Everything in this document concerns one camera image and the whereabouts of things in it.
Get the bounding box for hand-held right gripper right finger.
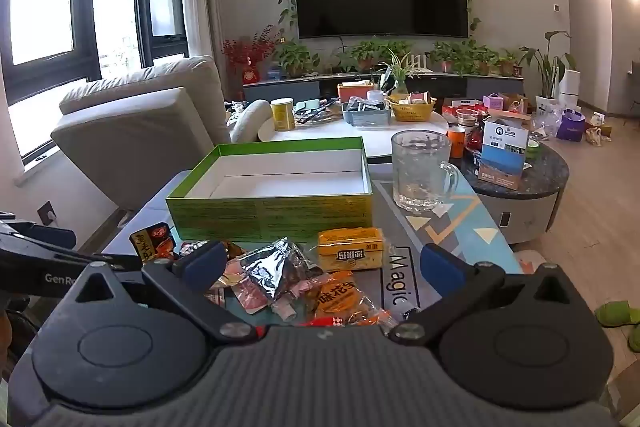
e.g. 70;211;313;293
387;244;596;345

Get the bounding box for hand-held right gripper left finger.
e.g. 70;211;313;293
62;241;256;343

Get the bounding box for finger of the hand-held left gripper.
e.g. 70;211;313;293
0;221;144;273

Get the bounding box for red black spicy snack packet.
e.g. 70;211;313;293
129;223;178;264

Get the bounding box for pink spout pouch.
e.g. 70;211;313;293
227;279;301;323

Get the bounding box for dark snack foil packet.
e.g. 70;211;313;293
235;237;321;308

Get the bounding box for green cardboard box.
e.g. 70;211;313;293
165;138;375;244

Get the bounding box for yellow snack packet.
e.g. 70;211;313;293
316;228;391;273

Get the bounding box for orange peanut snack packet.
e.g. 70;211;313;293
300;269;368;325

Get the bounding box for clear glass mug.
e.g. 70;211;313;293
390;129;461;214

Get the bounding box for orange cup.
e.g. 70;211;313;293
446;127;469;158

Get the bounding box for blue white carton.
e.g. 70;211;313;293
474;117;531;192

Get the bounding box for round dark side table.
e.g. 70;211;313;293
450;127;571;249

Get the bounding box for beige sofa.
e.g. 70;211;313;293
50;54;273;212

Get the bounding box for yellow woven basket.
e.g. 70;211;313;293
387;94;436;122

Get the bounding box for yellow can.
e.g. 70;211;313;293
270;98;297;132

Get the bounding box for grey blue storage basket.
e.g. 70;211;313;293
341;99;392;126

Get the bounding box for white coffee table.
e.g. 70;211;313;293
257;107;449;158

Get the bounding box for purple bag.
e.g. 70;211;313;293
556;109;587;142

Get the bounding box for orange storage box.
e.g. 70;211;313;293
337;82;381;104

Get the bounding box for spider plant in vase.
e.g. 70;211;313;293
377;49;426;96

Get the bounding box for green potted plant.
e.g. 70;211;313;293
429;39;501;76
274;39;321;78
499;49;524;76
350;39;412;72

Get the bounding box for red flower plant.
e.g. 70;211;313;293
221;26;286;82

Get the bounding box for white air purifier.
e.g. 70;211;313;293
559;69;582;108

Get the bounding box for tall leafy floor plant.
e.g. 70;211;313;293
519;31;577;102

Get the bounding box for wall power outlet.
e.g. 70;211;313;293
37;202;60;228

